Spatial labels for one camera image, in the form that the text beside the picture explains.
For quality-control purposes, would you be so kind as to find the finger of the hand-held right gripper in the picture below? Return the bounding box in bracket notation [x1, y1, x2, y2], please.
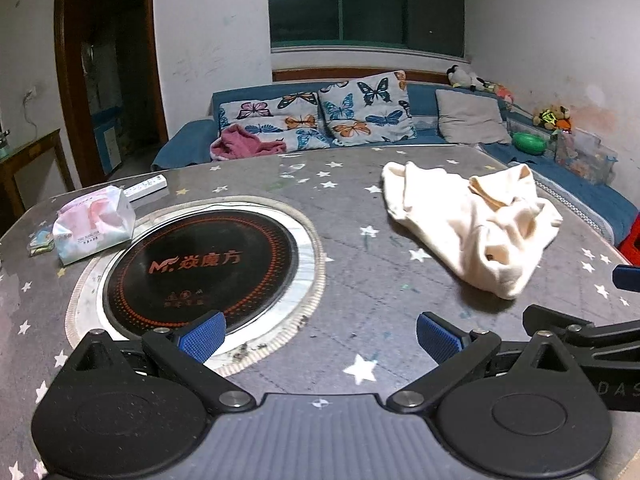
[522, 304, 640, 358]
[613, 264, 640, 292]

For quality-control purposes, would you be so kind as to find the window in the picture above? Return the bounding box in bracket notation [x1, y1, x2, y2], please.
[267, 0, 466, 58]

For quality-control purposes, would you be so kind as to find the clear plastic storage box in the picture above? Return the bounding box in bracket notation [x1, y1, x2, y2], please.
[552, 130, 618, 186]

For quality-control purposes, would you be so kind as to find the square butterfly print pillow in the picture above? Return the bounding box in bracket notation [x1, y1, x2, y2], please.
[318, 70, 417, 145]

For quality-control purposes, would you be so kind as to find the round black induction cooktop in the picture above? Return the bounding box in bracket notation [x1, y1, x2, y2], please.
[65, 194, 327, 379]

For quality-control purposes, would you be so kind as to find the grey star-printed tablecloth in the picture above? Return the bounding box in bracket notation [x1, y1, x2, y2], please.
[0, 144, 640, 480]

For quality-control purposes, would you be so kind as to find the pastel soft tissue pack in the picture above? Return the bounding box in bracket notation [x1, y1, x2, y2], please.
[52, 185, 137, 266]

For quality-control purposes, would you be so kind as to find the dark wooden door frame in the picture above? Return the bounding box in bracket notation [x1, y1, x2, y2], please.
[54, 0, 170, 191]

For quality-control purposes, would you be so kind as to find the wide butterfly print pillow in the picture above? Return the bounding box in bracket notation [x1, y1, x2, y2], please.
[218, 91, 331, 153]

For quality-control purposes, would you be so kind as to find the green black plush toy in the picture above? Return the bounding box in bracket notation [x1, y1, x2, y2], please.
[532, 106, 558, 130]

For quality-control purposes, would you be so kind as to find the cream shirt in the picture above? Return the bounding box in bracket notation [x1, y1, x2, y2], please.
[381, 161, 564, 301]

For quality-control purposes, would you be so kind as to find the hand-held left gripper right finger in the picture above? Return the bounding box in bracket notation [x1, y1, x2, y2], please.
[387, 311, 576, 412]

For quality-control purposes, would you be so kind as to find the blue and white box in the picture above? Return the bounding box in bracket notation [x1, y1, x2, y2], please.
[92, 107, 126, 176]

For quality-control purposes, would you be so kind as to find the red plastic stool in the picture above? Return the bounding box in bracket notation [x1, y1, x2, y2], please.
[617, 212, 640, 263]

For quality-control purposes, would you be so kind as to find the wooden side table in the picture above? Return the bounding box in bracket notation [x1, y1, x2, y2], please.
[0, 129, 76, 221]

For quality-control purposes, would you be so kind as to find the small colourful packet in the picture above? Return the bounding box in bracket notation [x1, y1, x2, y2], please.
[27, 230, 55, 257]

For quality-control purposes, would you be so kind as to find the grey pillow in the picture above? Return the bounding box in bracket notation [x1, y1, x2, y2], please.
[435, 89, 513, 146]

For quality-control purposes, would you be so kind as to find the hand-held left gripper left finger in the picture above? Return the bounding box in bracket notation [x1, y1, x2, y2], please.
[67, 310, 254, 414]

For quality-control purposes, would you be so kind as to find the blue sofa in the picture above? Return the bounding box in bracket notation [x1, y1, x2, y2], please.
[151, 80, 640, 251]

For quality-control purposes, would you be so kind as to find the pink cloth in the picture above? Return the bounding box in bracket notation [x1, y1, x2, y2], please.
[210, 124, 287, 163]

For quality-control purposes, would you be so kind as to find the white remote control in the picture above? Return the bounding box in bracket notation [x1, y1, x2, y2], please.
[122, 174, 168, 201]

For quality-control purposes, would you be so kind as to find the black and white plush toy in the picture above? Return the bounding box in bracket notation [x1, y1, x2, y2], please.
[446, 64, 488, 92]

